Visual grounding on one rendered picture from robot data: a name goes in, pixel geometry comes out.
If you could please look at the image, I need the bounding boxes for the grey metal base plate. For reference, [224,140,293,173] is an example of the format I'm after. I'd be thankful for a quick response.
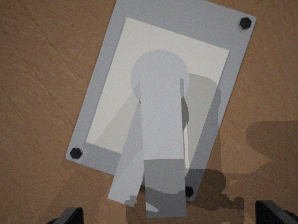
[65,0,256,202]

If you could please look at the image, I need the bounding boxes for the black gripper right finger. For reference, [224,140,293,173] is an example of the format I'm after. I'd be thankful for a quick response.
[255,200,298,224]

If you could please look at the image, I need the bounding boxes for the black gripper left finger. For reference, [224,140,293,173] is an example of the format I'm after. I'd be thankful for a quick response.
[47,207,84,224]

